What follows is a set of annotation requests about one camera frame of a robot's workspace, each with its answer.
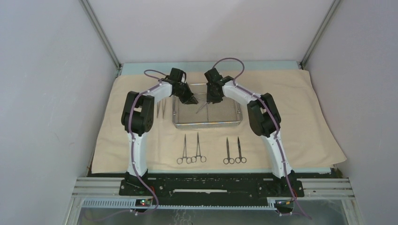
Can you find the metal surgical instrument tray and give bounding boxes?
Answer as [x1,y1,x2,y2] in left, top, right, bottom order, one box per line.
[172,83,243,129]

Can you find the metal tweezers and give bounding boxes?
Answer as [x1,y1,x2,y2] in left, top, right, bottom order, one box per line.
[156,102,164,118]

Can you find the metal hemostat clamp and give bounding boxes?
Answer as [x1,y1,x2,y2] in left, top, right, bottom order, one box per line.
[176,135,192,165]
[191,132,207,163]

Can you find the metal surgical scissors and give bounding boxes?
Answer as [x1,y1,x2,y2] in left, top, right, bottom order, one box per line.
[235,136,247,164]

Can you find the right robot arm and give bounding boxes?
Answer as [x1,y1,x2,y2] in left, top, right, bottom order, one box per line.
[205,68,294,196]

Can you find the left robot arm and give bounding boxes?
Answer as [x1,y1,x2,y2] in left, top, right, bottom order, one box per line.
[121,68,199,195]

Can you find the metal surgical forceps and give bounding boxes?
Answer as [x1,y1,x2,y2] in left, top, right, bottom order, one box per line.
[161,101,167,118]

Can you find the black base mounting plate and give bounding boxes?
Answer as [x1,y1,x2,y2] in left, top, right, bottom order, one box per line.
[119,172,304,197]

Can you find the aluminium frame rail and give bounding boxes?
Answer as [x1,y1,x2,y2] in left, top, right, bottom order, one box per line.
[72,178,355,210]

